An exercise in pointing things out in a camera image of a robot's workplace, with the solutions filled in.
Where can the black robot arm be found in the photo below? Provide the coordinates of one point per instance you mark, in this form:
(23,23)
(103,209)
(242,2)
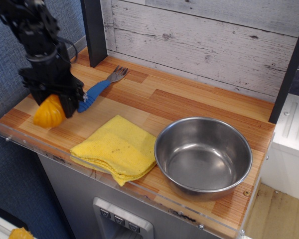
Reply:
(37,30)

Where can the blue handled metal fork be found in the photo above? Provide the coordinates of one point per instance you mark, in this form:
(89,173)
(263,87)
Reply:
(92,94)

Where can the dark right shelf post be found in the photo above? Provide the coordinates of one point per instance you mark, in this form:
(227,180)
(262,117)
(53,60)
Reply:
(286,85)

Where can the orange plastic toy orange half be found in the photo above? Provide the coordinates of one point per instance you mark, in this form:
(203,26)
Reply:
(50,113)

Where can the orange object bottom left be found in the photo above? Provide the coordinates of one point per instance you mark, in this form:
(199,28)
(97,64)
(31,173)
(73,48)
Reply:
(20,233)

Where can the white toy sink cabinet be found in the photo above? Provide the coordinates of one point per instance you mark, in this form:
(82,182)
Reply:
(281,167)

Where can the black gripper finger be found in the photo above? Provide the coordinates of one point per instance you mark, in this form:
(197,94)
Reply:
(39,95)
(70,103)

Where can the dark left shelf post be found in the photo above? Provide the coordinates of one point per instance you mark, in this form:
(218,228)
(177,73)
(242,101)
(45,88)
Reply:
(94,29)

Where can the stainless steel bowl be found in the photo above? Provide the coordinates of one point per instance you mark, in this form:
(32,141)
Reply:
(202,158)

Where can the dark shelf post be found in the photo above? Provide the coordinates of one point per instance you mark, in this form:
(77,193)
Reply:
(94,29)
(286,85)

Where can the yellow folded cloth napkin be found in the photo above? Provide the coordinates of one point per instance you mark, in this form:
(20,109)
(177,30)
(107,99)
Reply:
(119,147)

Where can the grey toy dispenser panel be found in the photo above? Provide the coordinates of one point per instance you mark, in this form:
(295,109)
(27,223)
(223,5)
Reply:
(117,223)

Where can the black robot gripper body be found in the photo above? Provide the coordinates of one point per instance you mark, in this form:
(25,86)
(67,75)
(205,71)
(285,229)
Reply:
(52,73)

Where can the clear acrylic edge guard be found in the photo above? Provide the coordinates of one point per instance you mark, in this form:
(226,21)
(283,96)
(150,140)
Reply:
(151,99)

